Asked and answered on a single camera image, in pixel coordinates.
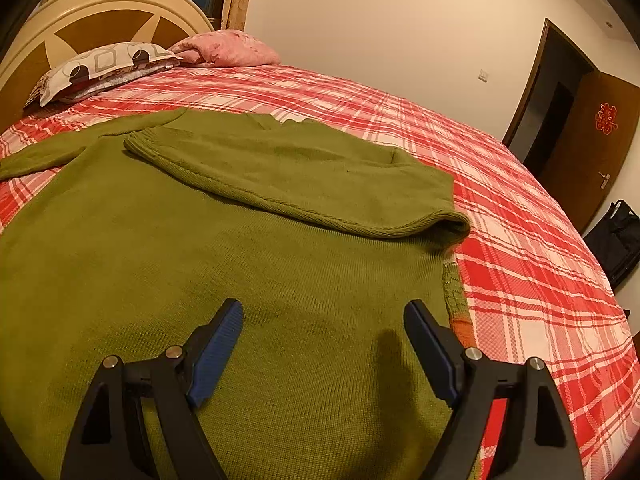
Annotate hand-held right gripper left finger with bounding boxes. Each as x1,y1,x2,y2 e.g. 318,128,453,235
60,298,245,480

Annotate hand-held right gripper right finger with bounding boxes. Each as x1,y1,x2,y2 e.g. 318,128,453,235
403,300,586,480

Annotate green striped knit sweater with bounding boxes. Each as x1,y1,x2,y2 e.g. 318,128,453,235
0,107,473,480

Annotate red plaid bed sheet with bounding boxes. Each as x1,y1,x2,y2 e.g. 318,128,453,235
0,62,640,480

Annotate black bag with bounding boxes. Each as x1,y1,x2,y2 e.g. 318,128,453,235
582,200,640,291

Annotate brown wooden door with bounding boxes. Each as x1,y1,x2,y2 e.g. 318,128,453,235
542,71,640,233

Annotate red paper door decoration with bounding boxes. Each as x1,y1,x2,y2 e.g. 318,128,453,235
594,104,617,135

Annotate pink pillow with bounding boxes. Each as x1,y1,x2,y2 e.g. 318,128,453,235
167,30,282,68

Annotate grey patterned pillow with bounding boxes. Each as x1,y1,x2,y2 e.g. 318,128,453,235
24,42,183,108

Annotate cream and brown headboard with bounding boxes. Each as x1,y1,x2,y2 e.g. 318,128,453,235
0,0,216,131

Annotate dark wooden door frame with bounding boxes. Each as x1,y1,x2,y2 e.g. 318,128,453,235
502,17,598,161

